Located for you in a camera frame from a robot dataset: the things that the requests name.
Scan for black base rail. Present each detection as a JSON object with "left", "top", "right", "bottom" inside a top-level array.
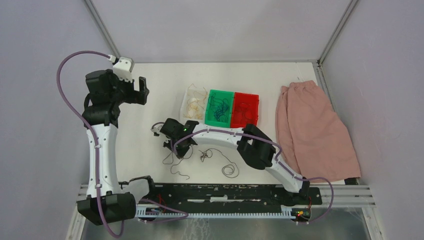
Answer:
[{"left": 139, "top": 183, "right": 323, "bottom": 214}]

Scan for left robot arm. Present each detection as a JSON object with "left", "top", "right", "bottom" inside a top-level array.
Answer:
[{"left": 77, "top": 69, "right": 158, "bottom": 226}]

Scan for pink cloth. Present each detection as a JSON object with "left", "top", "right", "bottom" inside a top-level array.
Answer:
[{"left": 275, "top": 80, "right": 361, "bottom": 183}]

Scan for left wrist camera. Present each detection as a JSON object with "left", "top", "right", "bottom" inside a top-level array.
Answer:
[{"left": 112, "top": 57, "right": 134, "bottom": 83}]

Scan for clear plastic bin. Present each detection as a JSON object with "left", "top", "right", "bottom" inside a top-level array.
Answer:
[{"left": 179, "top": 84, "right": 209, "bottom": 123}]

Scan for dark thin cable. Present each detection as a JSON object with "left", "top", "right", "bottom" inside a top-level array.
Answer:
[{"left": 207, "top": 92, "right": 233, "bottom": 123}]

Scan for green plastic bin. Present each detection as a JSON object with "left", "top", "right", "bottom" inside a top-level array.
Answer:
[{"left": 204, "top": 89, "right": 235, "bottom": 128}]

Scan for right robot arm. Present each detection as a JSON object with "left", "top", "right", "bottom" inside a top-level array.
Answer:
[{"left": 151, "top": 118, "right": 310, "bottom": 204}]

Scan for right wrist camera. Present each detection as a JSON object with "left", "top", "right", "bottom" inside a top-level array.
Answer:
[{"left": 150, "top": 122, "right": 165, "bottom": 137}]

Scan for cable pile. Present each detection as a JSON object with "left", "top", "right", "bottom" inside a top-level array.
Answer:
[{"left": 161, "top": 147, "right": 240, "bottom": 181}]

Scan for white cable duct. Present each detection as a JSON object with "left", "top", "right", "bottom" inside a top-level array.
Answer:
[{"left": 135, "top": 204, "right": 296, "bottom": 220}]

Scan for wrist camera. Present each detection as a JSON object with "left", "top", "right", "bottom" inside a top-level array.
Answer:
[
  {"left": 112, "top": 57, "right": 134, "bottom": 83},
  {"left": 150, "top": 122, "right": 165, "bottom": 137}
]

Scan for red plastic bin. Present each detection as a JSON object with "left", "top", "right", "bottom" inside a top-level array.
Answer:
[{"left": 230, "top": 92, "right": 260, "bottom": 128}]

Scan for yellow cable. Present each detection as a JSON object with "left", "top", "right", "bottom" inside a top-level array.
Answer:
[{"left": 183, "top": 84, "right": 210, "bottom": 120}]

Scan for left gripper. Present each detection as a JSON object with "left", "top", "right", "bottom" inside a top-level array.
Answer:
[{"left": 106, "top": 69, "right": 149, "bottom": 106}]

